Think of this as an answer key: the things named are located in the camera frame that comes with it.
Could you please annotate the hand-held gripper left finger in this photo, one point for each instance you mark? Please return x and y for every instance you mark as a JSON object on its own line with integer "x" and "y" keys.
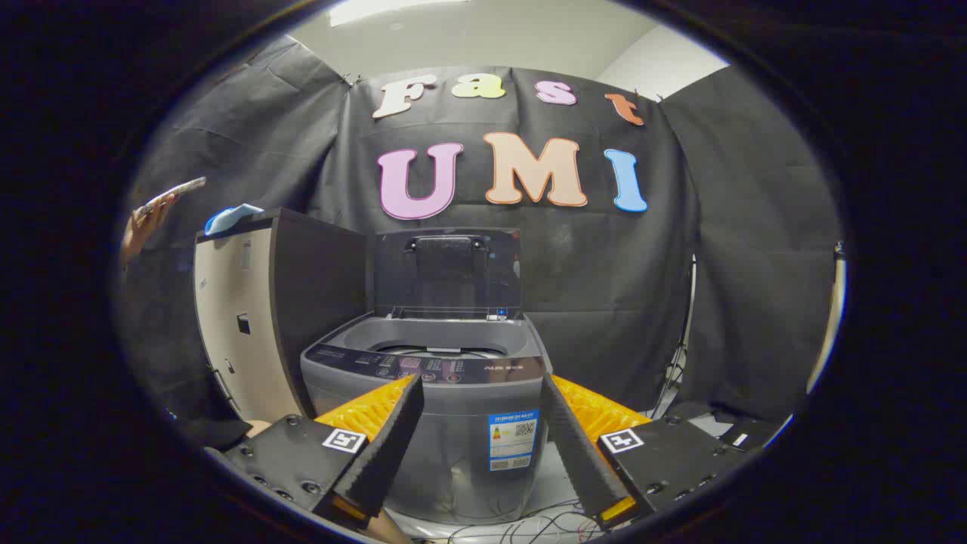
{"x": 393, "y": 438}

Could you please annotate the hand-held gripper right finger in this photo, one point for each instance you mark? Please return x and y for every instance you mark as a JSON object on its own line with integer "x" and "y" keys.
{"x": 578, "y": 453}

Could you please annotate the grey washing machine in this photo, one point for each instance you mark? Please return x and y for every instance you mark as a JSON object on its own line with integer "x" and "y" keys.
{"x": 453, "y": 423}

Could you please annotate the light blue shirt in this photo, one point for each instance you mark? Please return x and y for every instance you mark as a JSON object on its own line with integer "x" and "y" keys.
{"x": 230, "y": 217}

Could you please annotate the black light stand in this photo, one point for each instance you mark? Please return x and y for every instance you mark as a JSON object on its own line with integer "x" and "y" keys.
{"x": 684, "y": 340}

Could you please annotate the black floor box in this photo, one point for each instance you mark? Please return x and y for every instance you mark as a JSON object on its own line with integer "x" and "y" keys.
{"x": 744, "y": 437}

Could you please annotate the black backdrop cloth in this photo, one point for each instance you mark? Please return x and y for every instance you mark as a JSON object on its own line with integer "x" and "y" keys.
{"x": 604, "y": 264}

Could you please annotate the dark brown and cream cabinet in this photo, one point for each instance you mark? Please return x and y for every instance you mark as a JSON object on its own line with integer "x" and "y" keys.
{"x": 227, "y": 317}

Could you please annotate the white pole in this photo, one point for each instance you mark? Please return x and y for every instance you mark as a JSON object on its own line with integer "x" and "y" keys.
{"x": 831, "y": 317}

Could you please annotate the smartphone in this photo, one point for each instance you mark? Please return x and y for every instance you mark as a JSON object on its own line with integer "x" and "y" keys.
{"x": 172, "y": 193}

